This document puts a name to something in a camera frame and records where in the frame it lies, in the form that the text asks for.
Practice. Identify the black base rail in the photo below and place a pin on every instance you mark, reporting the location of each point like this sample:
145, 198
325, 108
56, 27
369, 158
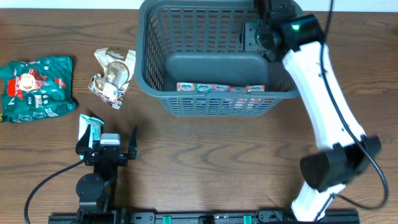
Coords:
259, 217

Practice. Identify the blue Kleenex tissue multipack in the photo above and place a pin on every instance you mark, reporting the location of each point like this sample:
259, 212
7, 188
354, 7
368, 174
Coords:
204, 88

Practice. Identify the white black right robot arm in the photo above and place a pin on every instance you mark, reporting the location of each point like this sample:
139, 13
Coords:
344, 150

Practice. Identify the green Nescafe coffee bag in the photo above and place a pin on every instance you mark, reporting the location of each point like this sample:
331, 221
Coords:
36, 90

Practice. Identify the light teal small packet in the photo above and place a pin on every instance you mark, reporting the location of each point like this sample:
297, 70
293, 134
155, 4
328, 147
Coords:
89, 135

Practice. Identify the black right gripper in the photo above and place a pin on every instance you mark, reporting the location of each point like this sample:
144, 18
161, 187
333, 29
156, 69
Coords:
249, 37

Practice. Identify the grey plastic laundry basket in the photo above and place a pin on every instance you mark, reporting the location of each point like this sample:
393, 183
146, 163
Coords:
198, 42

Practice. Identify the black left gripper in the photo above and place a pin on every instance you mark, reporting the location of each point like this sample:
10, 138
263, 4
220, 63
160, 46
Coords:
132, 153

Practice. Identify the beige crumpled snack pouch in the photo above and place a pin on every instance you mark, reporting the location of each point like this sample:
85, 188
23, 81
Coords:
118, 69

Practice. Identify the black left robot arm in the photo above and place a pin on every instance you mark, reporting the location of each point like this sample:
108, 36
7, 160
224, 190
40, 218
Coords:
97, 190

